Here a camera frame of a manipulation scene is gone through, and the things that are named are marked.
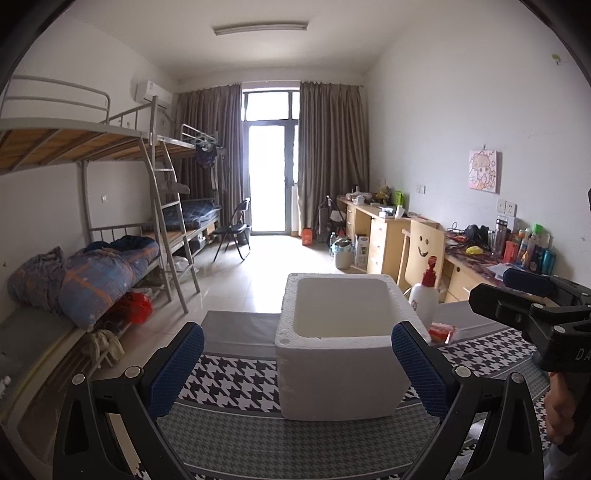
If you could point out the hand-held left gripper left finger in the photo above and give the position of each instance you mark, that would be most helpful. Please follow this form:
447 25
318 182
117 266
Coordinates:
178 369

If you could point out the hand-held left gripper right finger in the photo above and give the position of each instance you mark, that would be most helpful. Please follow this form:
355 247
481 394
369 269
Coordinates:
420 371

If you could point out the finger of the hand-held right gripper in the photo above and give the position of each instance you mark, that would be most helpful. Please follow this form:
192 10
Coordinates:
526 281
498 302

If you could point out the white foam box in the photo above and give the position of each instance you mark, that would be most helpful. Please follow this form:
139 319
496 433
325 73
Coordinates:
332 369

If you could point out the person's right hand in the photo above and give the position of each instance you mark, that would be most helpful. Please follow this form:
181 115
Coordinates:
561 408

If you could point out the white papers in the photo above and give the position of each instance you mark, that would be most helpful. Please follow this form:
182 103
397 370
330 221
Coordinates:
494 271

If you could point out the cluster of toiletry bottles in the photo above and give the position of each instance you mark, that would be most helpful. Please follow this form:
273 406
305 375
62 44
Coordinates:
528 249

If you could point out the wooden desk with patterned cover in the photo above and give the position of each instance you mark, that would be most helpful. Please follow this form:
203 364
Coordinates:
464 277

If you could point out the red snack wrapper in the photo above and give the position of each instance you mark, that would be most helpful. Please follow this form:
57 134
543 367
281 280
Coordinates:
441 331

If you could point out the black headphones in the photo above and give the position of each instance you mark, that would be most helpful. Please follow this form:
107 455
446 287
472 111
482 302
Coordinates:
475 233

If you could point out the white lotion bottle red pump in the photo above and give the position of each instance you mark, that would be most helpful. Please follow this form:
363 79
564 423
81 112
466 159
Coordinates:
422 300

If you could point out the red plastic bag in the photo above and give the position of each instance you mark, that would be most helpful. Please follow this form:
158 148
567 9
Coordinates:
138 308

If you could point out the houndstooth tablecloth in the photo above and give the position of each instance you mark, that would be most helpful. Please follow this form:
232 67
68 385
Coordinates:
240 415

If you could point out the wooden chair with smiley face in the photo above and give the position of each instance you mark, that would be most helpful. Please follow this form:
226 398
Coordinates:
422 242

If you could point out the blue quilt with orange stripes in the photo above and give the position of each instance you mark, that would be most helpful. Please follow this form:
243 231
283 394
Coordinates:
97 281

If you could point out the white waste bin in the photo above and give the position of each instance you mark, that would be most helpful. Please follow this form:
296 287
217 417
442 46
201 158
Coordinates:
344 258

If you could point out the green box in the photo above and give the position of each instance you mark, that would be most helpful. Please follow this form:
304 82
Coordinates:
400 198

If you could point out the black folding chair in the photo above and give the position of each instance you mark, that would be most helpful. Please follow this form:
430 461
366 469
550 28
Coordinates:
235 228

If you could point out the folded blue checked quilt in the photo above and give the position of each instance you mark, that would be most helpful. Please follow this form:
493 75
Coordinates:
194 213

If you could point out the dark patterned cloth bundle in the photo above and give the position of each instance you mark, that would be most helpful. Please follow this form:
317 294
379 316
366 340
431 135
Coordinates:
37 281

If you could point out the orange jug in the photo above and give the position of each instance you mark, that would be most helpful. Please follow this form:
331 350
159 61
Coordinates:
308 236

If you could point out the hanging dark clothes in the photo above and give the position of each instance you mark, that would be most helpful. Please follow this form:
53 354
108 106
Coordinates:
205 157

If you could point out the glass balcony door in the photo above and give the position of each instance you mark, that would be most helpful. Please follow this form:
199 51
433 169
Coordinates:
270 175

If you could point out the grey metal bunk bed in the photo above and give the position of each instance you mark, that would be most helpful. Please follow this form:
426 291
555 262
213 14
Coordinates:
99 134
191 145

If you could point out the brown curtain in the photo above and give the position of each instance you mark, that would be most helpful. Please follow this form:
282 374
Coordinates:
207 120
332 147

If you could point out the white air conditioner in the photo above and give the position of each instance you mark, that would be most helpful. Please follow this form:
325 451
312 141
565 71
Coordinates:
150 92

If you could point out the ceiling tube light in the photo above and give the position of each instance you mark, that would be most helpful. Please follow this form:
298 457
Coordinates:
261 27

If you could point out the white wall socket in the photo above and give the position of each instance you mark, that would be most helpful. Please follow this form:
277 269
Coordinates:
507 207

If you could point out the pink wall picture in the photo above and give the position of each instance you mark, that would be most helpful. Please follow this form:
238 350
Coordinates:
485 170

